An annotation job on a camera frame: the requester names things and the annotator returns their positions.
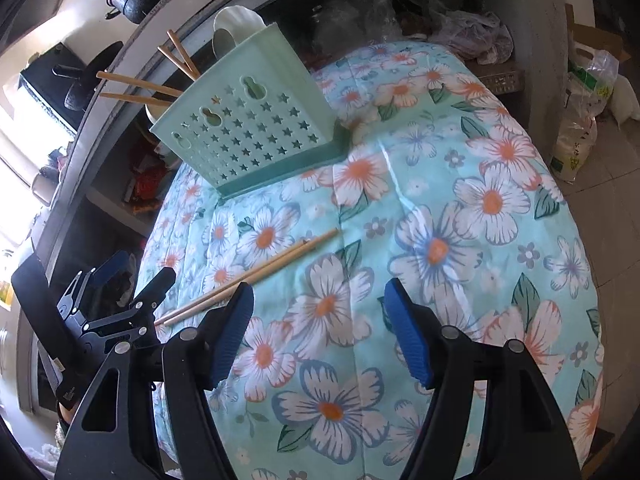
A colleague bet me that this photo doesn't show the floral teal blanket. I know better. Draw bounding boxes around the floral teal blanket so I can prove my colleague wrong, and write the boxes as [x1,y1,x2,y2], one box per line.
[135,42,603,480]

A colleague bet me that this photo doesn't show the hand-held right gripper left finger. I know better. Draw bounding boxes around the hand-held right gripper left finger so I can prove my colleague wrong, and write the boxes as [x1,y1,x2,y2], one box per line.
[54,282,256,480]

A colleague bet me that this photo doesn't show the black appliance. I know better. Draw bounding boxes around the black appliance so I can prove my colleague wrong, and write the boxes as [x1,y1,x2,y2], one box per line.
[19,42,93,133]

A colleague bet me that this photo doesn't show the large white ceramic spoon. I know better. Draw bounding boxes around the large white ceramic spoon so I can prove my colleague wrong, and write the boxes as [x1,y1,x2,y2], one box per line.
[212,5,267,58]

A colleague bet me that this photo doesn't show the white sack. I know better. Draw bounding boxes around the white sack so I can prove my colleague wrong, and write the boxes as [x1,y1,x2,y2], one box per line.
[612,80,640,126]

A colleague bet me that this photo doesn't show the cardboard box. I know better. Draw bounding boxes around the cardboard box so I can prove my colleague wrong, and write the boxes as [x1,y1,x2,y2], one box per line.
[565,5,631,61]

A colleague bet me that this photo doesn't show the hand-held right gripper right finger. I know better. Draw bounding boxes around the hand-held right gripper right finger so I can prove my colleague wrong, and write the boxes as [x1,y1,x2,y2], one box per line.
[382,277,583,480]

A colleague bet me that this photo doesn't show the tan wooden chopstick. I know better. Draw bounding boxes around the tan wooden chopstick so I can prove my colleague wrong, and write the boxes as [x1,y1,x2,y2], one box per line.
[166,30,201,81]
[162,228,341,327]
[157,46,196,81]
[96,71,185,98]
[99,91,176,108]
[154,240,310,326]

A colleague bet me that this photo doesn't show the pink plastic bag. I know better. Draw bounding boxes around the pink plastic bag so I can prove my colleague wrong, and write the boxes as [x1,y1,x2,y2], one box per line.
[435,10,516,63]

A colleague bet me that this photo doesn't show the cream fluffy towel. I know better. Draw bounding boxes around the cream fluffy towel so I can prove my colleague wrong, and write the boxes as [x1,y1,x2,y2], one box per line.
[30,425,68,480]

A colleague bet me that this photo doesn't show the brown slotted crate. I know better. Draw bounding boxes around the brown slotted crate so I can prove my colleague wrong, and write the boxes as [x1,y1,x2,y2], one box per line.
[470,62,526,96]

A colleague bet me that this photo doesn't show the black wok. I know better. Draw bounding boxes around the black wok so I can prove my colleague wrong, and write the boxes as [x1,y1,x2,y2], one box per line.
[52,40,125,113]

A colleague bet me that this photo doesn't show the clear bag of rice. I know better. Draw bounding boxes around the clear bag of rice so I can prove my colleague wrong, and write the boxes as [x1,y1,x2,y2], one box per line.
[550,105,598,183]

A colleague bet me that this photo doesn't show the red snack packets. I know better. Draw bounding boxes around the red snack packets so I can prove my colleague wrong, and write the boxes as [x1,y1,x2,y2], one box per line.
[122,155,166,216]

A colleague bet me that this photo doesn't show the green star-cut utensil holder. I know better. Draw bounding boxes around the green star-cut utensil holder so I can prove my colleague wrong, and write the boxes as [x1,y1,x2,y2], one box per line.
[149,22,353,206]

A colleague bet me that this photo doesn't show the dark crumpled plastic bags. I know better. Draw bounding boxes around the dark crumpled plastic bags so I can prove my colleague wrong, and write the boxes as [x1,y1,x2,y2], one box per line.
[310,0,451,46]

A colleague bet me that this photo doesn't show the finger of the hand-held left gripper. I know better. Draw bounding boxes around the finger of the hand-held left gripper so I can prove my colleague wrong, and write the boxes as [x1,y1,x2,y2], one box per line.
[82,266,177,353]
[56,251,132,321]

